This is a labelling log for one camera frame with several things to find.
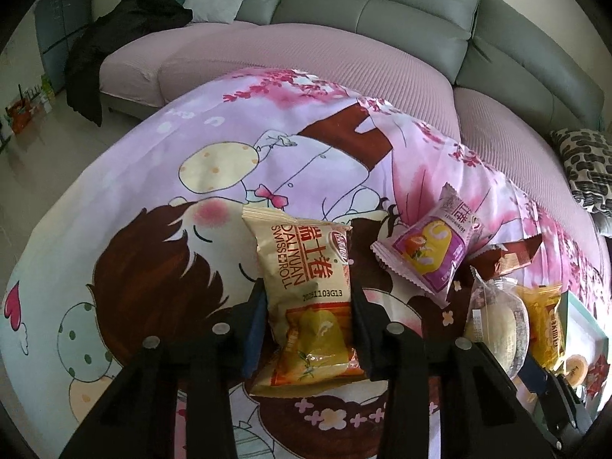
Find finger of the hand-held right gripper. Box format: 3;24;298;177
520;351;594;445

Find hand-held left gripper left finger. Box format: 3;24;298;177
60;288;267;459

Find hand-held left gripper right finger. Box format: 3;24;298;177
350;289;537;459

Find golden yellow snack packet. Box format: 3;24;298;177
519;284;567;374

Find clear packet with white bun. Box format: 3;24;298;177
464;268;531;378

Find white box with teal rim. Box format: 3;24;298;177
559;291;612;412

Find yellow orange cake roll packet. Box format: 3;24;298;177
241;205;369;397

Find pink purple snack packet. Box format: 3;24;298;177
372;182;485;308

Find brown red snack packet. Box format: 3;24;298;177
473;239;543;278

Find black white patterned pillow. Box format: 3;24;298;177
549;128;612;213

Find cartoon printed blanket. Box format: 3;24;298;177
0;67;612;459

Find pink sofa cover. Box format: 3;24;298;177
98;21;603;269

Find colourful small boxes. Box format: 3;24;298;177
4;83;55;137

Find black clothing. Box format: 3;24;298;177
64;0;213;127

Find blue grey cabinet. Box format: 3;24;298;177
34;0;94;94

